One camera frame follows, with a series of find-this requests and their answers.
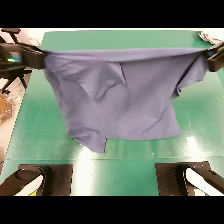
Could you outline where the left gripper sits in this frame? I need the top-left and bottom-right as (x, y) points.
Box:
(20, 45), (47, 71)

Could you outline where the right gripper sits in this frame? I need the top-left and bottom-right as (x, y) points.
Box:
(206, 47), (224, 73)

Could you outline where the purple T-shirt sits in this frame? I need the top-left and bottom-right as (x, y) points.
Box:
(43, 47), (210, 154)

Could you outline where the black chair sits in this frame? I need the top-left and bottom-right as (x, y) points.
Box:
(0, 28), (34, 95)

